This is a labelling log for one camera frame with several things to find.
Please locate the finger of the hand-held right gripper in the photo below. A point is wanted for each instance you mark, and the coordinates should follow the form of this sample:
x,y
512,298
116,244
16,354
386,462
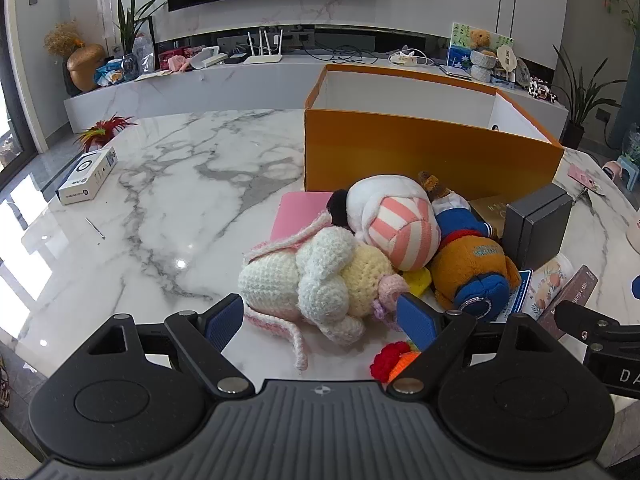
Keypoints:
x,y
636,287
575,317

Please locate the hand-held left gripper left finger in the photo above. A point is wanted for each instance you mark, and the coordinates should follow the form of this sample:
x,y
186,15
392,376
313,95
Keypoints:
x,y
226,321

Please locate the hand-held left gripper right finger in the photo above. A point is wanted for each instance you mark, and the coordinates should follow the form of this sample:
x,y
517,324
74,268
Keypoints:
x,y
417,322

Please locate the yellow tape measure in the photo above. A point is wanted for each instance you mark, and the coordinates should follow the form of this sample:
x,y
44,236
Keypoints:
x,y
416,281

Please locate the orange bear plush toy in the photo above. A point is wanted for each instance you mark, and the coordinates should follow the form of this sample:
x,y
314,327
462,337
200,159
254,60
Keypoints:
x,y
465,260

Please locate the pink striped plush toy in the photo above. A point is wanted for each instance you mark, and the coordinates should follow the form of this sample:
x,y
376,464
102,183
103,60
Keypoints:
x,y
400,230

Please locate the black gift box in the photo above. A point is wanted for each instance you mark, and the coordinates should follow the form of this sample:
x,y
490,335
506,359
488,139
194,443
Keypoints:
x,y
537,230

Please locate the white crochet doll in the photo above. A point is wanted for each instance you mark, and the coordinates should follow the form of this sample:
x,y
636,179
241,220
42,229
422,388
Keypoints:
x,y
320,270

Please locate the pink pouch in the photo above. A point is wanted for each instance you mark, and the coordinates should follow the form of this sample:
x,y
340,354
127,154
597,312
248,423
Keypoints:
x,y
295,215

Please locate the brown cardboard gift box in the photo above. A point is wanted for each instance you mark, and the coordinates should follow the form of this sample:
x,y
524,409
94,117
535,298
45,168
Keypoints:
x,y
492,210

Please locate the orange cardboard box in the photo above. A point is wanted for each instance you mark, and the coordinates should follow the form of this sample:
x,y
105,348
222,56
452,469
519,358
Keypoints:
x,y
400,150

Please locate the brown narrow box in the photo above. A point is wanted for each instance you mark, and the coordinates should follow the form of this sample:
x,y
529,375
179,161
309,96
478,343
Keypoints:
x,y
575,290

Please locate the white printed packet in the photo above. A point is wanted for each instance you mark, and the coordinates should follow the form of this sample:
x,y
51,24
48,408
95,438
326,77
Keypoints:
x,y
547,280

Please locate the red orange crochet toy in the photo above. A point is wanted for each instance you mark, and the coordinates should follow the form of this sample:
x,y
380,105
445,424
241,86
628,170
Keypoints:
x,y
387,360

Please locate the blue bordered card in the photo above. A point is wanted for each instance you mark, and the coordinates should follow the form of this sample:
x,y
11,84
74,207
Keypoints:
x,y
521,285

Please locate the mint green stool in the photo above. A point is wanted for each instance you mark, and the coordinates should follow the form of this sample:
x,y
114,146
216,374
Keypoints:
x,y
630,170

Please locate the pink card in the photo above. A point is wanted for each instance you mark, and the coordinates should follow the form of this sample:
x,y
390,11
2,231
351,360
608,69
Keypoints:
x,y
585,177

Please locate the metal pin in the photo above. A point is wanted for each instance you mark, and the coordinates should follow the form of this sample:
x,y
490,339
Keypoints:
x,y
95,227

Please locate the potted green plant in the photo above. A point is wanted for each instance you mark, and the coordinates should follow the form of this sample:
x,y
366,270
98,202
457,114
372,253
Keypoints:
x,y
575,105

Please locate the small white product box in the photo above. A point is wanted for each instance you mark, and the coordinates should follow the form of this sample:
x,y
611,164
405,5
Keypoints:
x,y
85,175

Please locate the cow figurines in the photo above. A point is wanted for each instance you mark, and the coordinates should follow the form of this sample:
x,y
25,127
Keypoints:
x,y
542,91

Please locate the red leaf ornament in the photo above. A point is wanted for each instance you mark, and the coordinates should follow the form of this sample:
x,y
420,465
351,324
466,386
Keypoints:
x,y
107,127

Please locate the white marble tv cabinet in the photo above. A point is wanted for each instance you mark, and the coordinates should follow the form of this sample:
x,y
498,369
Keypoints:
x,y
200,90

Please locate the decorative plate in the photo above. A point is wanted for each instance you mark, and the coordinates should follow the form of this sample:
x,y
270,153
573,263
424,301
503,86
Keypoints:
x,y
523,71

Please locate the flat white device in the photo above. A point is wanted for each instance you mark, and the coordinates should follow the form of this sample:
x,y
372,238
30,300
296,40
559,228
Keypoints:
x,y
456,72

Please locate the pink cloth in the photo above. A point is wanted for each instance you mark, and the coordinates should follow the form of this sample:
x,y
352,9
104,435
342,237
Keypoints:
x,y
179,63

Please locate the round paper fan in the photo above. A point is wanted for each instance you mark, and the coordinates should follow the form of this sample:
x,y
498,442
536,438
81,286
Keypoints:
x,y
505,57

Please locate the white tablet device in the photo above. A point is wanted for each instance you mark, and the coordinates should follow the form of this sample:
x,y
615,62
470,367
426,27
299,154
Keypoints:
x,y
207,56

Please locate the white charger bundle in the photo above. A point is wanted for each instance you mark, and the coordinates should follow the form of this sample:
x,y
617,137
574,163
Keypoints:
x,y
407,57

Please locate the white router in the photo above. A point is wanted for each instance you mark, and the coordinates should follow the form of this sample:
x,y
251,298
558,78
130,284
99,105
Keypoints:
x,y
264,57

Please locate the glass vase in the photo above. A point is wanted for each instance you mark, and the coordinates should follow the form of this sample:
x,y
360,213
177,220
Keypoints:
x,y
129,66

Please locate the blue snack packet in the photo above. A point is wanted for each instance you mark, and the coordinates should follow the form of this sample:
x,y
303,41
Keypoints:
x,y
110,74

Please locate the clear plastic bag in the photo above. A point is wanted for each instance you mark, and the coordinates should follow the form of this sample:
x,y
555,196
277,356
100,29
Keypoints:
x,y
144,52

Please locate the gold vase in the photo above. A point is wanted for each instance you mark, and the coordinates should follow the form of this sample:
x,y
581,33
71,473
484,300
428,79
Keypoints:
x,y
86,67

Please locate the brown teddy bear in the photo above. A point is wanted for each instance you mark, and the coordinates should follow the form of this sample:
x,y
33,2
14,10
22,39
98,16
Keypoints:
x,y
481,39

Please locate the green leafy plant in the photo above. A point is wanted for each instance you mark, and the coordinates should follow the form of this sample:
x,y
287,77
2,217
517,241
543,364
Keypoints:
x,y
131,22

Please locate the dried flower bunch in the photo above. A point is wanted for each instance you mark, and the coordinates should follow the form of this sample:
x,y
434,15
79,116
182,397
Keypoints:
x,y
62,37

